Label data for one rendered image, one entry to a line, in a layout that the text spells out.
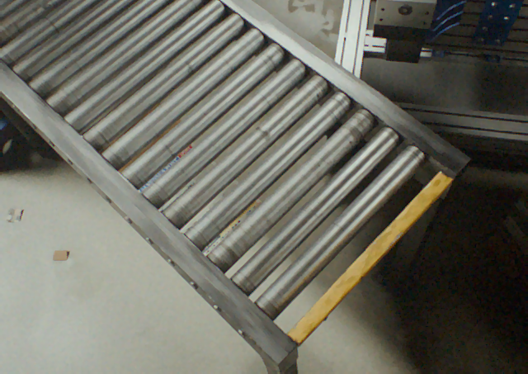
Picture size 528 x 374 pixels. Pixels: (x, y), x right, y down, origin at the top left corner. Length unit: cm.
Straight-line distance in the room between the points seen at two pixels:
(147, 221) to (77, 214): 100
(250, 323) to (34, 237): 124
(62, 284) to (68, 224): 21
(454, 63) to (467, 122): 24
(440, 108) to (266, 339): 113
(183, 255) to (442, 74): 123
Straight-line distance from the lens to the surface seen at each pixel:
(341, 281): 109
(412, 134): 125
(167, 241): 116
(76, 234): 214
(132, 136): 128
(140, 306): 199
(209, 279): 112
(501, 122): 200
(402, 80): 205
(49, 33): 153
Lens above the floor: 186
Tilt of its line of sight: 64 degrees down
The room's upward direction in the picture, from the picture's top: 7 degrees counter-clockwise
